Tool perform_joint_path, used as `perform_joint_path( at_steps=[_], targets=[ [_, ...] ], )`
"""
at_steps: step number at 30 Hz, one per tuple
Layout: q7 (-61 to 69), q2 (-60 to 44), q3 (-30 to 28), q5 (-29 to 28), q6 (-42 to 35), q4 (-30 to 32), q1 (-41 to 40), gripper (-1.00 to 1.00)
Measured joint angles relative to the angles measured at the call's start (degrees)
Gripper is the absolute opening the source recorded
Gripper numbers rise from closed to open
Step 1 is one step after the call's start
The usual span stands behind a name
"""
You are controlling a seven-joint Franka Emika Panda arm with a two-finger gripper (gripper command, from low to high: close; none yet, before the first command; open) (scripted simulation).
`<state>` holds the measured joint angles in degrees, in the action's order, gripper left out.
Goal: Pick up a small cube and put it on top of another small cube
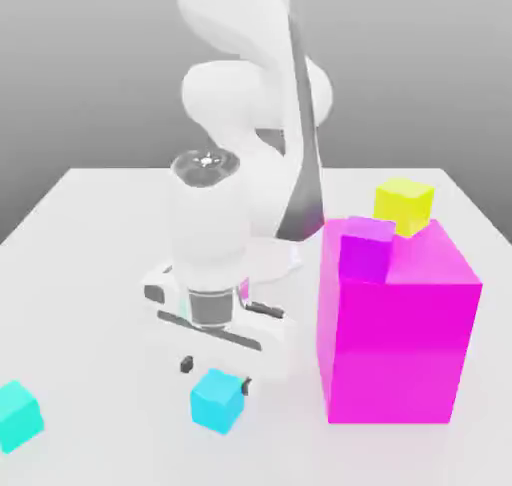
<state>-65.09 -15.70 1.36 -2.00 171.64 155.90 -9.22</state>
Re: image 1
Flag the large magenta box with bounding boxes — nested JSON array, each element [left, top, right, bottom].
[[315, 216, 484, 426]]

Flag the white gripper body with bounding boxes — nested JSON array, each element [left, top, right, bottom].
[[153, 308, 298, 383]]

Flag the small yellow cube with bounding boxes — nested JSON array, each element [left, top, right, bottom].
[[373, 177, 436, 239]]

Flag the small purple cube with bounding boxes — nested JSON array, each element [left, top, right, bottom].
[[338, 215, 398, 286]]

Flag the small cyan cube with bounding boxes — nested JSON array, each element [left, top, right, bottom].
[[189, 367, 246, 436]]

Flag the small turquoise cube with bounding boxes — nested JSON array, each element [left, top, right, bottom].
[[0, 379, 46, 456]]

